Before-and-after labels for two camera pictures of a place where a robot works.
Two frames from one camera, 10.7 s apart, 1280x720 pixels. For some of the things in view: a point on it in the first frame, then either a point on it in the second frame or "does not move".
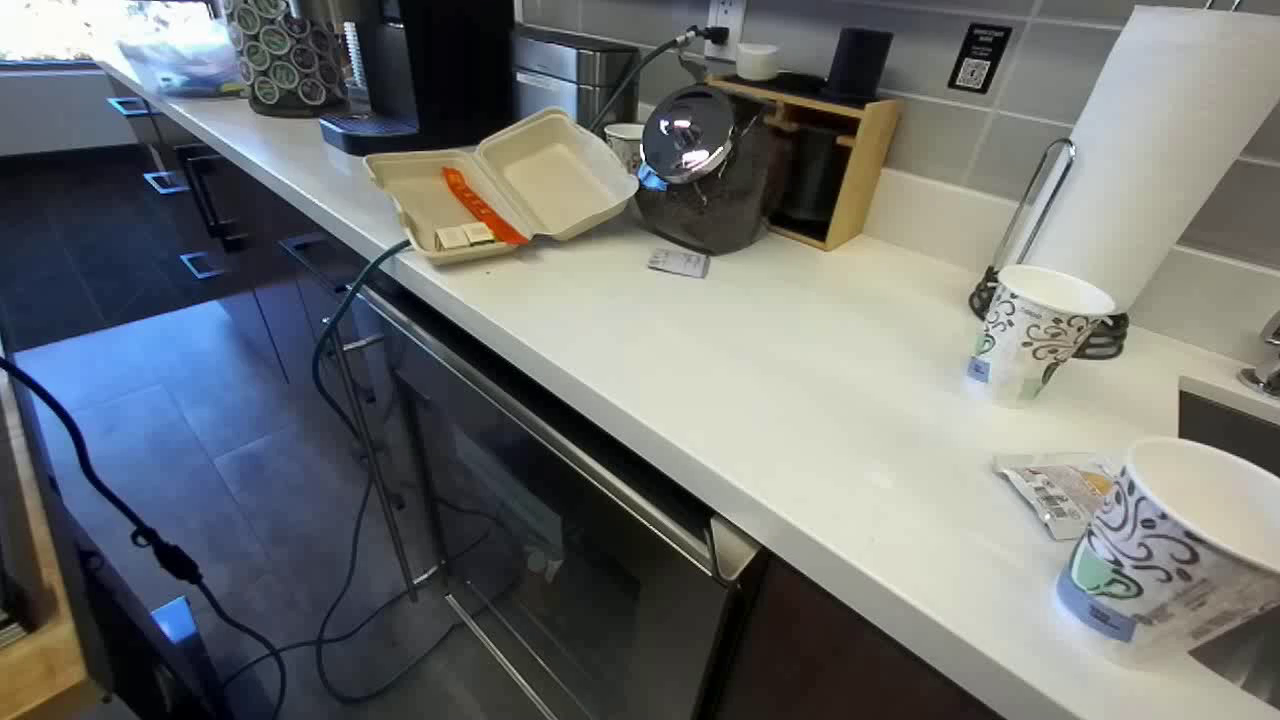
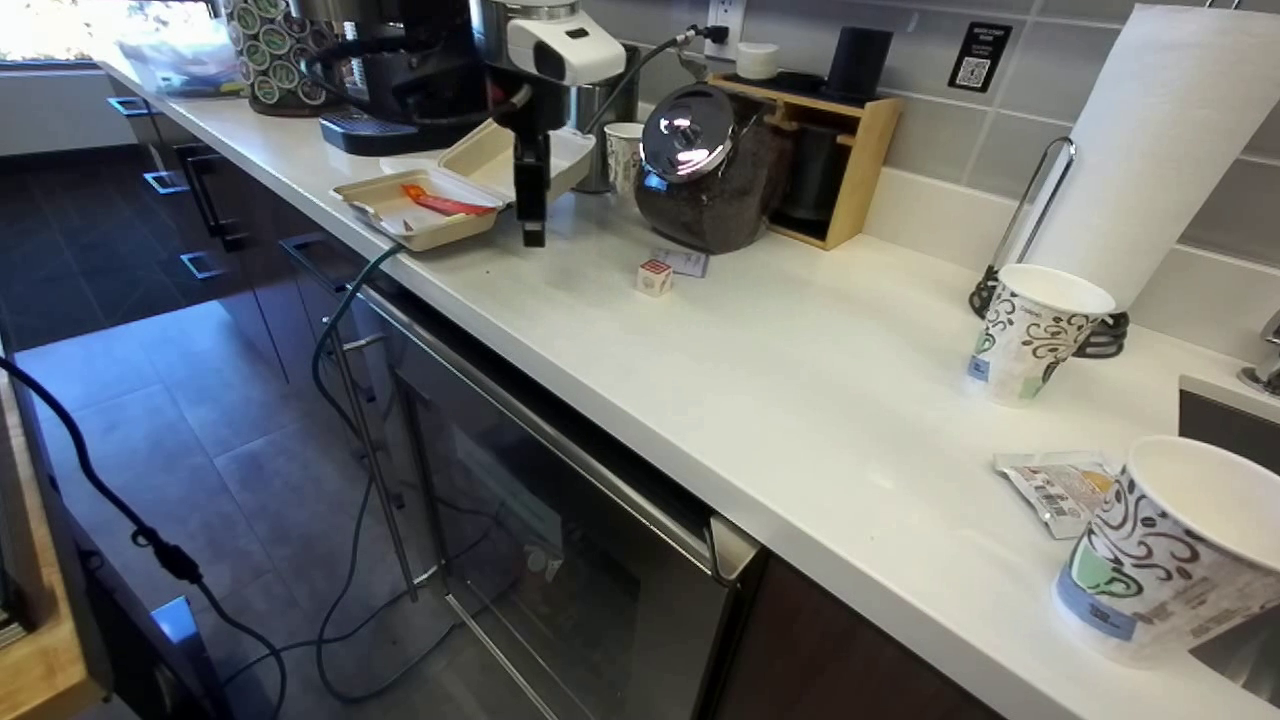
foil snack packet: x=1061 y=494 does not move
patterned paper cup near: x=1187 y=540 does not move
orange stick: x=481 y=211 -> x=410 y=190
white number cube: x=453 y=237 -> x=654 y=279
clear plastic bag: x=180 y=45 does not move
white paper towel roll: x=1168 y=107 does not move
